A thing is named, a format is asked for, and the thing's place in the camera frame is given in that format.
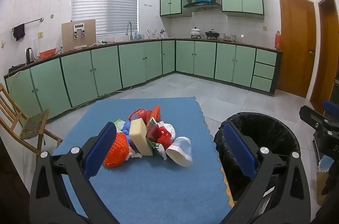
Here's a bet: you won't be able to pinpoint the white tissue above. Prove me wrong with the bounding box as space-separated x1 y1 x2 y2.
126 146 143 160

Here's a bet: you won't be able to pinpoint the blue plastic bag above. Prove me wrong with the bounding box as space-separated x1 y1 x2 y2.
121 121 133 136

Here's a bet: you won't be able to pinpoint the red snack packet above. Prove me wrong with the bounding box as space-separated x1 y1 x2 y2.
147 125 172 148

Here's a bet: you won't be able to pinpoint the dark towel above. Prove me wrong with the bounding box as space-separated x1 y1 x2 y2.
13 23 25 41

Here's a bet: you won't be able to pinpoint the wooden door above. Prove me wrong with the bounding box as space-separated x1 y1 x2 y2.
278 0 317 99
310 0 339 108

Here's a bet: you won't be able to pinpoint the black wok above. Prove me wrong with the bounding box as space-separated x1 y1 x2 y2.
205 29 220 40

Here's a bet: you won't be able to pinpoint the red basin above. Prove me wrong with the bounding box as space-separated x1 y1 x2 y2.
39 48 57 59

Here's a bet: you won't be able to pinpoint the steel towel rail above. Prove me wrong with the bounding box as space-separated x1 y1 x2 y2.
11 17 44 30

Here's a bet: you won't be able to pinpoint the row of glass cups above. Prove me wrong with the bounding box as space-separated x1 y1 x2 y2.
219 33 243 43

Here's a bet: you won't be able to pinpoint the green base cabinets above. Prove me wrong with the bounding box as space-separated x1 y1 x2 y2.
4 39 282 119

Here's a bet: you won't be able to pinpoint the black range hood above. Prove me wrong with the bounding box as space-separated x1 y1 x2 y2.
183 2 222 12

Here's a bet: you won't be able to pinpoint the red paper cup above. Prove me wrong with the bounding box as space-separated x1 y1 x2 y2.
129 108 153 122

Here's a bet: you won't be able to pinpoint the blue scalloped mat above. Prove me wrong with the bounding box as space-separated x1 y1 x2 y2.
51 96 236 224

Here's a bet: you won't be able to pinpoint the brown cardboard box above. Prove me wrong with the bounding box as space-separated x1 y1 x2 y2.
61 19 96 52

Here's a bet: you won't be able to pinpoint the wooden chair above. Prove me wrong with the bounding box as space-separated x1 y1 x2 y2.
0 82 64 161

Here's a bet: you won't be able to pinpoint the white plastic bag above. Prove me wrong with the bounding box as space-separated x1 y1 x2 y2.
158 121 177 140

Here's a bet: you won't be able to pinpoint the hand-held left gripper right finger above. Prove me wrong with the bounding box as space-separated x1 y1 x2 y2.
224 122 312 224

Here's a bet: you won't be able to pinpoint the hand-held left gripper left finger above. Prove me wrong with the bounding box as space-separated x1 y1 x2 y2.
29 122 118 224

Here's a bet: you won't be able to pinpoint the steel electric kettle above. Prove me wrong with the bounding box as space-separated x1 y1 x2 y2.
26 47 36 64

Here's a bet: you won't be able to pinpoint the white window blind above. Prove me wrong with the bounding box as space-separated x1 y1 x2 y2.
71 0 139 36

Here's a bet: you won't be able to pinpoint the black bag lined trash bin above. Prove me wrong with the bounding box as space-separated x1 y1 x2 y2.
213 112 301 216

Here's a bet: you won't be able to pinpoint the white paper cup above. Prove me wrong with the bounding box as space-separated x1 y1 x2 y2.
165 136 193 167

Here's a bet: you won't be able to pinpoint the small blue cloth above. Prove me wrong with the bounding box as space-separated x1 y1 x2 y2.
318 156 335 173

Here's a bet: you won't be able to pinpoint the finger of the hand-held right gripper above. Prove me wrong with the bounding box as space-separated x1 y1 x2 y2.
299 104 329 132
322 100 339 115

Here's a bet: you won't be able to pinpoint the yellow sponge block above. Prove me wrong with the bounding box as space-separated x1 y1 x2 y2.
129 118 154 156

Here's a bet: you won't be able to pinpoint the wooden table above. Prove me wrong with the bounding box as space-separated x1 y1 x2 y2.
223 168 235 208

